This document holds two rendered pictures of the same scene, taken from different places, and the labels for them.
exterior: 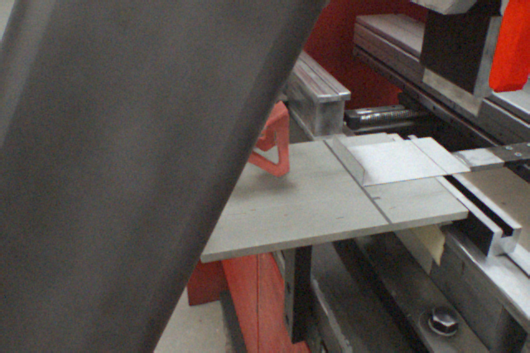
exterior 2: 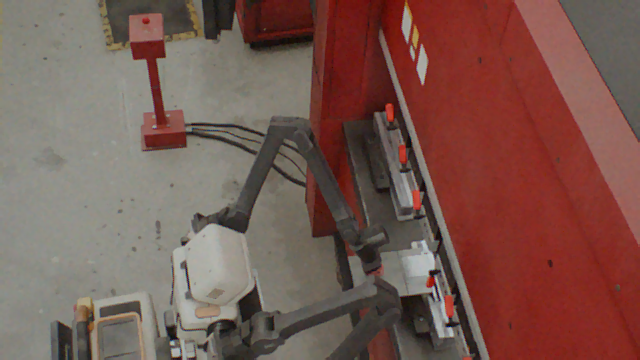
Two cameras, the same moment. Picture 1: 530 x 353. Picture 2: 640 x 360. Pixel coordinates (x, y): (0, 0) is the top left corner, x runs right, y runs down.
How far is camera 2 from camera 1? 2.30 m
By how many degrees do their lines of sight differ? 18
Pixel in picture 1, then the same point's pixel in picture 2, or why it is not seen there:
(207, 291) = (325, 230)
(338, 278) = not seen: hidden behind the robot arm
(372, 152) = (411, 260)
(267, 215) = not seen: hidden behind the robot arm
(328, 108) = (406, 208)
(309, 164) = (390, 264)
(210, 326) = (326, 254)
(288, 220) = not seen: hidden behind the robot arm
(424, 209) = (419, 289)
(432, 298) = (420, 310)
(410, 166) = (421, 269)
